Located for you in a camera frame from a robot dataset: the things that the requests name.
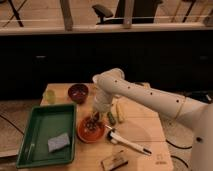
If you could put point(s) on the dark grape bunch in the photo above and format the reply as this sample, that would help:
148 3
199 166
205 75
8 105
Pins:
93 122

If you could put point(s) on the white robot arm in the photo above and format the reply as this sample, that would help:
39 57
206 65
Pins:
193 114

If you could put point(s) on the dark maroon bowl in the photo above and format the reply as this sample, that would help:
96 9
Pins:
78 93

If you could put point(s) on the red orange bowl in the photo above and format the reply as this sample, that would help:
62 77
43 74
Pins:
89 136

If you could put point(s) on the white lidded cup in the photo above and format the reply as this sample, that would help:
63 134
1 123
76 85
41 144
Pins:
94 79

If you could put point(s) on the yellow corn cob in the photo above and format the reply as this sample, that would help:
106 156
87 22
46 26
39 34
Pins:
119 112

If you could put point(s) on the green cucumber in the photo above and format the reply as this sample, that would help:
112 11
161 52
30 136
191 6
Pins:
111 118

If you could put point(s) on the green translucent cup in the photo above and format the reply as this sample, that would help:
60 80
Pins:
49 96

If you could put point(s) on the grey blue sponge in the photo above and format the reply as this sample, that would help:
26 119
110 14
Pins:
58 142

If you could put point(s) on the green plastic tray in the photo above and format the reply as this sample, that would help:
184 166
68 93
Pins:
44 123

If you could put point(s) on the small wooden block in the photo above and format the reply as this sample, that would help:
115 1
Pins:
114 161

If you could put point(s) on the black office chair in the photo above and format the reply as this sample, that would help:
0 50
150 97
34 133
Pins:
144 12

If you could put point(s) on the blue black floor device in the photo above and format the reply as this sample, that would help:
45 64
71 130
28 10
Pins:
203 97

